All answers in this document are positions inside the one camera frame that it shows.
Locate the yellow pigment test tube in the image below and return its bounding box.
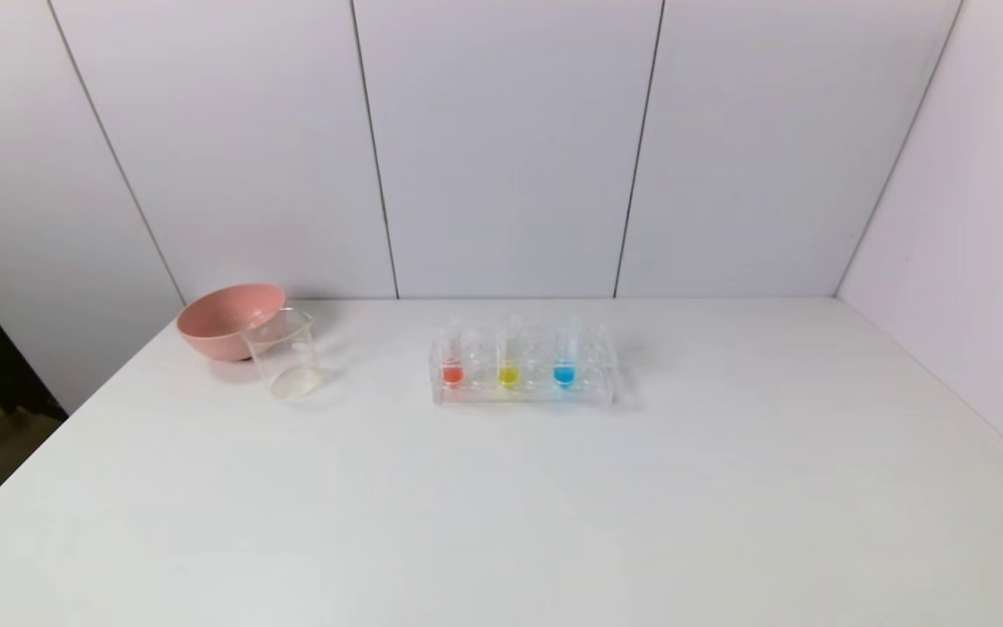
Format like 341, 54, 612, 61
496, 315, 522, 390

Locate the red pigment test tube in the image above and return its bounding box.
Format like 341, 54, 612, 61
439, 324, 466, 389

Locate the clear acrylic test tube rack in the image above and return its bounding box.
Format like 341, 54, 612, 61
429, 319, 620, 407

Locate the blue pigment test tube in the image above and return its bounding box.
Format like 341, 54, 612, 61
554, 315, 581, 390

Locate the clear glass beaker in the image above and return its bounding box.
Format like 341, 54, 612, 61
241, 308, 325, 401

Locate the pink plastic bowl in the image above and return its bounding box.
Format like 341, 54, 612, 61
176, 283, 287, 362

